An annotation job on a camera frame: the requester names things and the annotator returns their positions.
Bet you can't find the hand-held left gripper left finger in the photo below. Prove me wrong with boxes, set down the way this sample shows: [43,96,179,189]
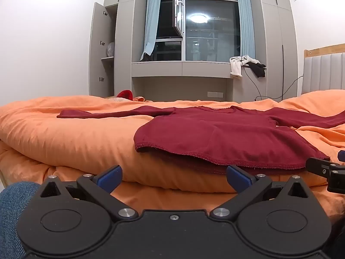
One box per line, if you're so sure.
[40,164,139,222]

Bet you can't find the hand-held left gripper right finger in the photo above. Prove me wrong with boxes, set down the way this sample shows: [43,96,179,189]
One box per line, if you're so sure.
[210,165,310,222]

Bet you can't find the dark red sweater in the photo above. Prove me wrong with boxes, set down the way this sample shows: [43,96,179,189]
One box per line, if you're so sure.
[56,105,345,175]

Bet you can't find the orange blanket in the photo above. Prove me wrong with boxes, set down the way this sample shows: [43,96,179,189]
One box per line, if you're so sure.
[0,90,345,223]

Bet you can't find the bright red plush item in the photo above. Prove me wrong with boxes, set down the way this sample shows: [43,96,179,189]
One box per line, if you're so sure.
[116,90,134,101]

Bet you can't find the person's leg in jeans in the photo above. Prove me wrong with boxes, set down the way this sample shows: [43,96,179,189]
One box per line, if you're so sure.
[0,182,41,259]

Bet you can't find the white cloth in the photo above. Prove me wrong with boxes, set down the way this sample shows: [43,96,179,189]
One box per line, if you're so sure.
[230,55,261,81]

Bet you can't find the black cloth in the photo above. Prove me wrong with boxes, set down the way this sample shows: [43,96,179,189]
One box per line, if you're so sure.
[248,62,267,78]

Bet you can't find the grey window desk unit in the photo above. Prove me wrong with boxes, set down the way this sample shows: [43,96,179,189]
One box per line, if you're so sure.
[131,61,268,103]

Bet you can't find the grey tall cabinet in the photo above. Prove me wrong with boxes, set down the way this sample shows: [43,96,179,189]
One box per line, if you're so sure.
[256,0,298,103]

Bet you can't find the grey wardrobe door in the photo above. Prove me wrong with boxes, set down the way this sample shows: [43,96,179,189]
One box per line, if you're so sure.
[89,2,119,98]

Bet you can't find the grey wardrobe with shelves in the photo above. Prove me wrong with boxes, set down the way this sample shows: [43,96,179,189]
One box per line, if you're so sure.
[104,0,148,98]

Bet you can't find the large glass window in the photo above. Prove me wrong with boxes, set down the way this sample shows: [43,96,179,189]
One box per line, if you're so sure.
[155,0,241,62]

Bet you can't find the light blue straight curtain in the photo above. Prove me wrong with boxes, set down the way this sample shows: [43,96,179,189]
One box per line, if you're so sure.
[236,0,256,60]

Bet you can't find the light blue tied curtain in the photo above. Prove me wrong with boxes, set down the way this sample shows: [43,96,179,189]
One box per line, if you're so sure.
[140,0,162,61]

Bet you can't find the open window sash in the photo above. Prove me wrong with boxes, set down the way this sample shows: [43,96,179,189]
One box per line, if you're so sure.
[172,0,185,39]

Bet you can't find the padded headboard with wooden frame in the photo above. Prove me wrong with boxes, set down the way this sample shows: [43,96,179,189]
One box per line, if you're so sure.
[301,44,345,95]

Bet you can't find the black curved cable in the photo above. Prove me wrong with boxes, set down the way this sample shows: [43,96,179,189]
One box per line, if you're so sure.
[242,66,304,101]

